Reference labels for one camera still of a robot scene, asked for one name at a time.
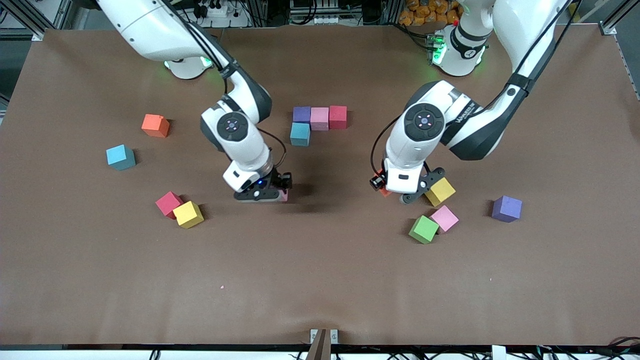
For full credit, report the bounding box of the green foam block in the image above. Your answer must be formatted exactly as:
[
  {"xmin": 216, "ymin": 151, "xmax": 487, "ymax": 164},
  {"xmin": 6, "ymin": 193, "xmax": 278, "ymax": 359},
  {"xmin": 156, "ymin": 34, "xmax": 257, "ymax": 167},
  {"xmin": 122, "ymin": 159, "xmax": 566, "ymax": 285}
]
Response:
[{"xmin": 408, "ymin": 215, "xmax": 440, "ymax": 245}]

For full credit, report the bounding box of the white power strip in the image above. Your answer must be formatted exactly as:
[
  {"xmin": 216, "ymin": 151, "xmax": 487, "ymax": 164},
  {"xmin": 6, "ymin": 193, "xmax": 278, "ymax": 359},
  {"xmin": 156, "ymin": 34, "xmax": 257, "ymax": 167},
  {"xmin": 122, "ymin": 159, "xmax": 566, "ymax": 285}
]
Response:
[
  {"xmin": 192, "ymin": 0, "xmax": 251, "ymax": 28},
  {"xmin": 302, "ymin": 14, "xmax": 348, "ymax": 26}
]

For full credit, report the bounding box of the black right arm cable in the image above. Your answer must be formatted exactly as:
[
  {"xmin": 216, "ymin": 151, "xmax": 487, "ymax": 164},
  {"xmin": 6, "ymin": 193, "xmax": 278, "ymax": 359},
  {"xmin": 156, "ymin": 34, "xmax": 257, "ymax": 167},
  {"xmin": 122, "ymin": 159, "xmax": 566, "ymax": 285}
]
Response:
[{"xmin": 160, "ymin": 0, "xmax": 288, "ymax": 171}]

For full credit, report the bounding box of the bag of orange snacks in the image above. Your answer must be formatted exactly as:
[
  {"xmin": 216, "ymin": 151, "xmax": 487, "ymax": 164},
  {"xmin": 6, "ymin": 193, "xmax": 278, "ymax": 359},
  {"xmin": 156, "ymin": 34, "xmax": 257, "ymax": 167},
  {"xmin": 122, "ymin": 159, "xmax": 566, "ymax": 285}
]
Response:
[{"xmin": 398, "ymin": 0, "xmax": 463, "ymax": 27}]

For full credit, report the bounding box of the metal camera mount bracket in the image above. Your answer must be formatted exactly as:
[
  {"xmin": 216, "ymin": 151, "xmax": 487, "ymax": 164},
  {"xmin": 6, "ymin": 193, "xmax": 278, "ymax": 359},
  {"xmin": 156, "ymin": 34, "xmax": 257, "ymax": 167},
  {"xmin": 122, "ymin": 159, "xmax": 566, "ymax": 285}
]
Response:
[{"xmin": 309, "ymin": 327, "xmax": 340, "ymax": 360}]

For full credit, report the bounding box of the red foam block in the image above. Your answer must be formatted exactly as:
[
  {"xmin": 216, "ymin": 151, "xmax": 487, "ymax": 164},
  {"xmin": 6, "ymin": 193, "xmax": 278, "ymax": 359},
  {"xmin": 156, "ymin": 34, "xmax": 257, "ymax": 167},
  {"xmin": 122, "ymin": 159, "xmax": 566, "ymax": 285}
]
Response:
[
  {"xmin": 328, "ymin": 105, "xmax": 348, "ymax": 131},
  {"xmin": 155, "ymin": 191, "xmax": 185, "ymax": 220}
]

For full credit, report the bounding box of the paper table cover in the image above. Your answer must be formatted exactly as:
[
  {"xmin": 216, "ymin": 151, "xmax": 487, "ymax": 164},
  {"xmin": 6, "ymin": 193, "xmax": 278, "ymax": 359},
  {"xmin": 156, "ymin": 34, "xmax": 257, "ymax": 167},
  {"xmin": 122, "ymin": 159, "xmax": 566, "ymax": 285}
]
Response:
[{"xmin": 0, "ymin": 22, "xmax": 640, "ymax": 348}]

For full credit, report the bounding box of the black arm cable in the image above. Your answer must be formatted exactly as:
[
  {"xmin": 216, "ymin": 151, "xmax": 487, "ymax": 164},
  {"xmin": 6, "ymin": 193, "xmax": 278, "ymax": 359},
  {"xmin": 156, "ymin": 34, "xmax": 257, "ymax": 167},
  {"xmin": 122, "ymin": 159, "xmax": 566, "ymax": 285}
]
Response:
[
  {"xmin": 370, "ymin": 0, "xmax": 571, "ymax": 175},
  {"xmin": 160, "ymin": 0, "xmax": 288, "ymax": 171}
]

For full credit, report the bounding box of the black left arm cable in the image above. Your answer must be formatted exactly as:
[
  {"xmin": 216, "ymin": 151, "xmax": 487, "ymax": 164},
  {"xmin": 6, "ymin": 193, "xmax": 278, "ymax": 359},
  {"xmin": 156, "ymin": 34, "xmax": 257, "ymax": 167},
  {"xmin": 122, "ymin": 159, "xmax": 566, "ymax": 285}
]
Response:
[{"xmin": 370, "ymin": 0, "xmax": 571, "ymax": 175}]

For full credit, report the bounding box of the mauve pink foam block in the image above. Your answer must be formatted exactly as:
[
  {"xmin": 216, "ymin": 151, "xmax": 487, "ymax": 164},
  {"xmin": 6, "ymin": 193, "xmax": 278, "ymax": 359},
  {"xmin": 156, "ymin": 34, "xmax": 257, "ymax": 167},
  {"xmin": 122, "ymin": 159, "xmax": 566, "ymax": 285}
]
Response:
[{"xmin": 310, "ymin": 106, "xmax": 330, "ymax": 132}]

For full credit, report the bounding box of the blue foam block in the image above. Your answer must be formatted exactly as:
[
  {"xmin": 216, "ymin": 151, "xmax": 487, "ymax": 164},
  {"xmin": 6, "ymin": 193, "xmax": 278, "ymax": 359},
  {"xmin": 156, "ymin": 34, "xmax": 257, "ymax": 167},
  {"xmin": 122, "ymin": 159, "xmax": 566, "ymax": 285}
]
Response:
[
  {"xmin": 105, "ymin": 144, "xmax": 137, "ymax": 172},
  {"xmin": 290, "ymin": 122, "xmax": 311, "ymax": 148}
]

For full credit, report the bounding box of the aluminium frame post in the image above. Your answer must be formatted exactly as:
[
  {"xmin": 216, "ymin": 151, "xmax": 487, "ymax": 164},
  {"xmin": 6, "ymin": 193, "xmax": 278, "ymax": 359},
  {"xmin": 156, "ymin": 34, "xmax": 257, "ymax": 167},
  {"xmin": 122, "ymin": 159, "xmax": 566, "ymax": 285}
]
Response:
[
  {"xmin": 0, "ymin": 0, "xmax": 76, "ymax": 42},
  {"xmin": 250, "ymin": 0, "xmax": 271, "ymax": 28},
  {"xmin": 382, "ymin": 0, "xmax": 405, "ymax": 27},
  {"xmin": 597, "ymin": 0, "xmax": 640, "ymax": 101}
]

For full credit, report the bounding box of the yellow foam block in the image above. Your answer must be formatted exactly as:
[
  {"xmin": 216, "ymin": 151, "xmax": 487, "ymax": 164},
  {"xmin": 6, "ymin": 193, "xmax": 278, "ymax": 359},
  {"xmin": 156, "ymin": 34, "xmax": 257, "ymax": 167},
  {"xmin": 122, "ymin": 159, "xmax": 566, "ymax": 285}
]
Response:
[
  {"xmin": 425, "ymin": 177, "xmax": 457, "ymax": 208},
  {"xmin": 172, "ymin": 200, "xmax": 205, "ymax": 230}
]

